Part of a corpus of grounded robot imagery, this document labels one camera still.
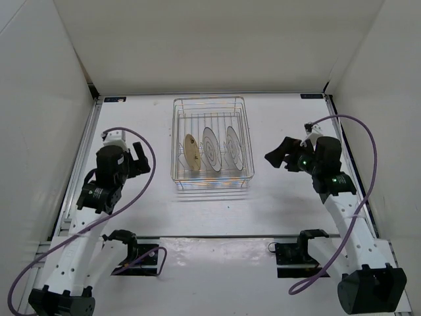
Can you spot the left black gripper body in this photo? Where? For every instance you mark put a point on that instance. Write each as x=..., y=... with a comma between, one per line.
x=129, y=170

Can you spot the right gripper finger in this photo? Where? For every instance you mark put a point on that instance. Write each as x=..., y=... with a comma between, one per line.
x=277, y=157
x=289, y=146

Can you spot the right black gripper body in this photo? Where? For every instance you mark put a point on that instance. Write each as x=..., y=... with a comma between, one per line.
x=304, y=162

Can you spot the white plate teal rim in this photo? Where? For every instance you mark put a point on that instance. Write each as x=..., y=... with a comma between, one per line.
x=234, y=148

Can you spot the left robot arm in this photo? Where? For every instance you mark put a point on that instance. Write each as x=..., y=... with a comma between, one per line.
x=88, y=255

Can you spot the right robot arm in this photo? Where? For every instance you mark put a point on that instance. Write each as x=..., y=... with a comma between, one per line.
x=366, y=282

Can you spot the beige patterned plate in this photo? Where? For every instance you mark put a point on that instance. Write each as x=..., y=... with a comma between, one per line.
x=191, y=153

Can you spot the white plate middle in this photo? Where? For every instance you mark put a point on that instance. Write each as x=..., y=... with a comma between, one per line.
x=211, y=149

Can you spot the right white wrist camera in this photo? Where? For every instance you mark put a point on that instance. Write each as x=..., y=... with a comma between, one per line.
x=313, y=133

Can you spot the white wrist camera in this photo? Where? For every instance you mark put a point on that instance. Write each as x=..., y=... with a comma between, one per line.
x=313, y=133
x=115, y=137

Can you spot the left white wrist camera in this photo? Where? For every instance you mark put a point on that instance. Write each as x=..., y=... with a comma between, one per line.
x=115, y=137

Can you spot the silver wire dish rack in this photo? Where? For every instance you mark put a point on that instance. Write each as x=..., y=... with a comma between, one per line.
x=190, y=116

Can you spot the aluminium table rail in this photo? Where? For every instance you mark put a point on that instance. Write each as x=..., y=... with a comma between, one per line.
x=69, y=199

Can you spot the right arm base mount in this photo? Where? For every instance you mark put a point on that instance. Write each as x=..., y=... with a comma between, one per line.
x=293, y=259

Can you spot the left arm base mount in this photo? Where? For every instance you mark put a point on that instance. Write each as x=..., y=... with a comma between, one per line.
x=138, y=255

